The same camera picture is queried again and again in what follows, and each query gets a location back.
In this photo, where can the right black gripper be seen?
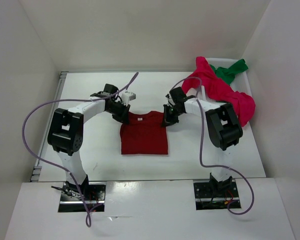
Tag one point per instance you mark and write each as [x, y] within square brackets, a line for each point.
[167, 120]

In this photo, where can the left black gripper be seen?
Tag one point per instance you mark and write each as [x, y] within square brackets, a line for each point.
[123, 117]

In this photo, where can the dark red t shirt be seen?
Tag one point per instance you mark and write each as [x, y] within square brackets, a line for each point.
[144, 135]

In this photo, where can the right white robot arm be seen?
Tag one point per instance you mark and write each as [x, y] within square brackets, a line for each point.
[223, 129]

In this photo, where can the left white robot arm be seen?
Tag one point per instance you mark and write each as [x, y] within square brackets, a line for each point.
[66, 131]

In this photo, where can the pink t shirt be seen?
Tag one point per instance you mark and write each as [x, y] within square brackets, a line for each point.
[216, 89]

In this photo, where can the green t shirt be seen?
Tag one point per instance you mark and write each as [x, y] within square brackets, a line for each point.
[228, 75]

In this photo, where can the white plastic basket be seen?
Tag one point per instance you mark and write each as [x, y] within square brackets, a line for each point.
[240, 83]

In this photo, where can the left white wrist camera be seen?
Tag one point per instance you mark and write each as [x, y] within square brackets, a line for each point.
[127, 96]

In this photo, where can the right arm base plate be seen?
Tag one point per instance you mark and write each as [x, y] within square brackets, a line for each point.
[208, 199]

